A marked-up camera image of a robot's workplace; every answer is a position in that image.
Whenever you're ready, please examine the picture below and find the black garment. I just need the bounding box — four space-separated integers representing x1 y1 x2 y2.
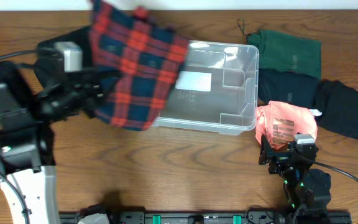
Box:
313 80 358 139
37 26 93 67

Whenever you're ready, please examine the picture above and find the red navy plaid garment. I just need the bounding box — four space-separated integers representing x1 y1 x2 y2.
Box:
89 1 190 131

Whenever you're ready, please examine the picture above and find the dark green garment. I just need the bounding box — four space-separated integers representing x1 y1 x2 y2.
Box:
247 30 321 79

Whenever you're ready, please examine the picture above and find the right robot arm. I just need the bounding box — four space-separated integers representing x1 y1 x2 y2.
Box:
259 134 331 223

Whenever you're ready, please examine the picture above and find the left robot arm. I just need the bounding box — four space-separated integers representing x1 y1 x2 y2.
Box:
0 58 121 223

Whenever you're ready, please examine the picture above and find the clear plastic storage container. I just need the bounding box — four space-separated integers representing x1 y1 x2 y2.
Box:
154 40 259 136

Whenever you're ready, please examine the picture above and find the white label in container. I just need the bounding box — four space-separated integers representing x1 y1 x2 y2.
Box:
175 71 212 92

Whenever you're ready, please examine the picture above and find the pink printed garment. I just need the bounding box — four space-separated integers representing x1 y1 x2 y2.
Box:
255 101 318 149

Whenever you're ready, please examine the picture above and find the dark navy folded garment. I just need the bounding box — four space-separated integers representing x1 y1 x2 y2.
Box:
258 68 319 108

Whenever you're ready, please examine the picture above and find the black drawstring loop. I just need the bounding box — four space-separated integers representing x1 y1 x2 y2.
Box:
237 18 247 37

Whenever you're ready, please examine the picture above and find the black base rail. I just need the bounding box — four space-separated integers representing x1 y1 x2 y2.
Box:
59 205 352 224

